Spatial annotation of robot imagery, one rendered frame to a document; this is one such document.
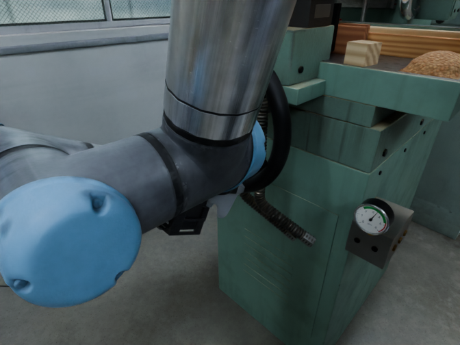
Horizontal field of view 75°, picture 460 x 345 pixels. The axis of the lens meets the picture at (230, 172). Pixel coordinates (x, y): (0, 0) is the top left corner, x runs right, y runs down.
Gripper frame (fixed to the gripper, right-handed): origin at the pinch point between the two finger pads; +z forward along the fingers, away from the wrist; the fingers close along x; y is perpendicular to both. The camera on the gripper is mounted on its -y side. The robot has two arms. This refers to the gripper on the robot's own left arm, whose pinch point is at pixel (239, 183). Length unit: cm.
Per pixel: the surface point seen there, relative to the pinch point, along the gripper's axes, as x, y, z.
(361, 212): 13.0, -1.1, 20.1
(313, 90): 0.1, -19.2, 11.5
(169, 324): -38, 64, 35
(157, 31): -135, -48, 53
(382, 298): 9, 34, 94
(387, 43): 3.8, -34.5, 26.0
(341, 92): 3.3, -20.7, 15.9
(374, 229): 15.8, 1.0, 21.4
